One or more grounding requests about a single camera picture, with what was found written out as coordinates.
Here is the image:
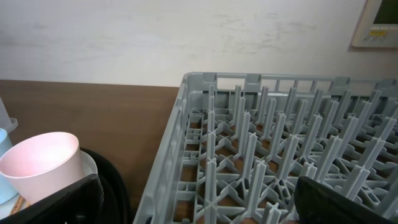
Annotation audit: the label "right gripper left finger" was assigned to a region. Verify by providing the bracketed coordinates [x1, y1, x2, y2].
[1, 174, 104, 224]

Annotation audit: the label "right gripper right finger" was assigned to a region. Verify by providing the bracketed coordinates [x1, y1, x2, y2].
[294, 176, 393, 224]

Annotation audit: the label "pink plastic cup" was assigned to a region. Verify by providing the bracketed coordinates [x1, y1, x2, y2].
[4, 132, 85, 205]

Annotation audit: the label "light blue plastic cup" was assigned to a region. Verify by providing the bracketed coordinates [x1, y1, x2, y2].
[1, 128, 17, 204]

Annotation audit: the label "wooden chopstick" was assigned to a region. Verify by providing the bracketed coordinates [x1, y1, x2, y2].
[9, 195, 25, 216]

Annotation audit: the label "grey plastic dishwasher rack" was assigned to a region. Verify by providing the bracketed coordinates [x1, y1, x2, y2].
[134, 72, 397, 223]

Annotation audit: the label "round black serving tray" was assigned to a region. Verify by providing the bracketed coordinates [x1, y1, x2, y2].
[81, 148, 132, 224]

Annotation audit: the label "beige wall control panel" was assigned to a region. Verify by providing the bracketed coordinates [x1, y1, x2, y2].
[351, 0, 397, 48]

